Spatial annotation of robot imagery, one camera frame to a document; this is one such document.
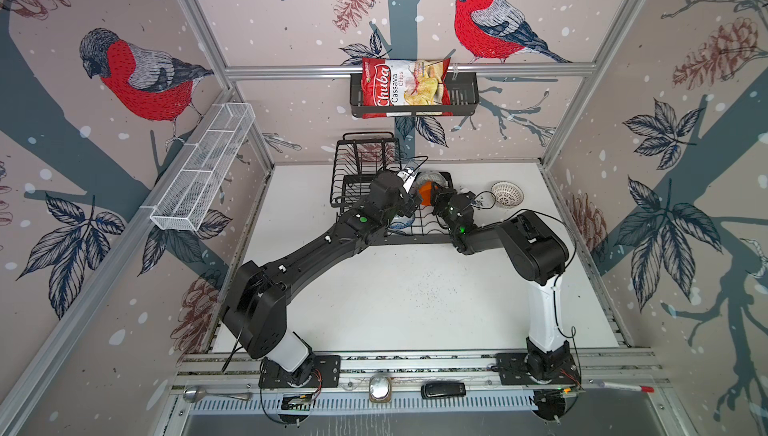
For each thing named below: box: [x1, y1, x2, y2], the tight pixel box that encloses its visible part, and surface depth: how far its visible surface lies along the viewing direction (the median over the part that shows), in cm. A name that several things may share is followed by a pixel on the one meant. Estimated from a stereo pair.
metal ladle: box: [182, 386, 252, 403], surface depth 71 cm
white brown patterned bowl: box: [490, 181, 524, 207], surface depth 109 cm
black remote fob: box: [420, 382, 467, 399], surface depth 70 cm
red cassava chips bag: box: [361, 57, 453, 119], surface depth 90 cm
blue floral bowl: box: [389, 214, 415, 229], surface depth 102 cm
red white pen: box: [600, 382, 655, 393], surface depth 72 cm
